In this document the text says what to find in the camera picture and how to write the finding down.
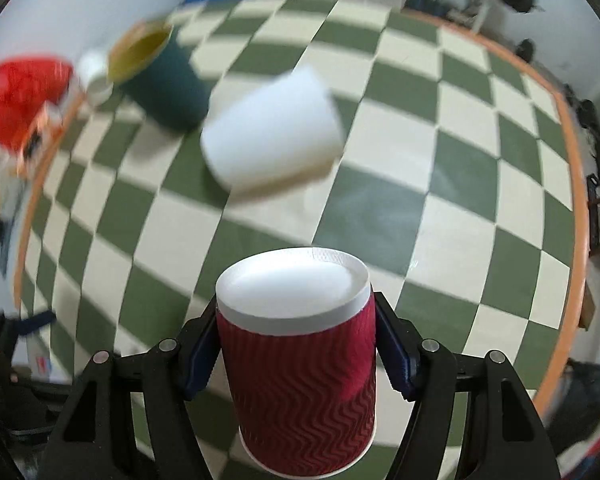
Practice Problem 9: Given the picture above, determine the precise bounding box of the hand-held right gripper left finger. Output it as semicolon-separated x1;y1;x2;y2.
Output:
38;294;221;480

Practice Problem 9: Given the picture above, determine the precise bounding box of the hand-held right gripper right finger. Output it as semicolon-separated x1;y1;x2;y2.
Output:
371;290;564;480

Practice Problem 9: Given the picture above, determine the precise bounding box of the red ribbed paper cup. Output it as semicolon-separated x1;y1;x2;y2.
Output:
215;247;378;478

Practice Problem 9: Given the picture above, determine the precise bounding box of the white paper cup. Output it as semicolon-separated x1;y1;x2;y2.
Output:
200;64;343;197

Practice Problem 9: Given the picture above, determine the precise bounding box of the dark green paper cup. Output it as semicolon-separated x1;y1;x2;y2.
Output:
106;20;213;131

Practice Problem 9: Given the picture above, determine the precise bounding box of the small white cup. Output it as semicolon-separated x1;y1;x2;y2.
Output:
77;49;115;107

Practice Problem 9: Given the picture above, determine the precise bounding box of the green checkered tablecloth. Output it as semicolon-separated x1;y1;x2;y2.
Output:
13;0;592;480

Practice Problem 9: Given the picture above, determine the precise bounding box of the red bag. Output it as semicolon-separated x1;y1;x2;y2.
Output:
0;56;76;153

